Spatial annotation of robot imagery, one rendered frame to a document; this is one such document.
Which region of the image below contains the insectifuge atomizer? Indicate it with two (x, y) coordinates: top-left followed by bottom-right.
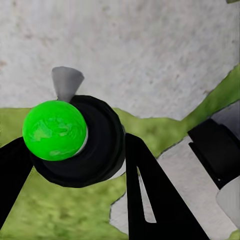
(22, 66), (126, 188)

